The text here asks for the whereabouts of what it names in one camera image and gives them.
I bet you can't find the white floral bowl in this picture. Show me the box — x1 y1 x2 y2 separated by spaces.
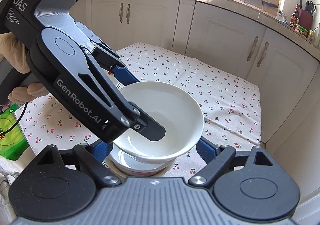
113 81 204 164
108 146 175 177

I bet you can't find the white fruit plate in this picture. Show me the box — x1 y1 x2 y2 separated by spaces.
104 70 125 90

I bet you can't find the gloved left hand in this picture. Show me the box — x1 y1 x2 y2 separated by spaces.
0 32 51 105

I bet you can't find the cherry print tablecloth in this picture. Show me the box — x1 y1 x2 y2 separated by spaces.
15 43 261 153

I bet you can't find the green packaging bag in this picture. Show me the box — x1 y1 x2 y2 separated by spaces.
1 104 29 161

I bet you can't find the dark sauce bottle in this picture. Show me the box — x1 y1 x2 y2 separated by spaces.
289 4 300 29

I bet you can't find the red knife block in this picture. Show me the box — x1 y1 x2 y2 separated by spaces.
298 0 316 30

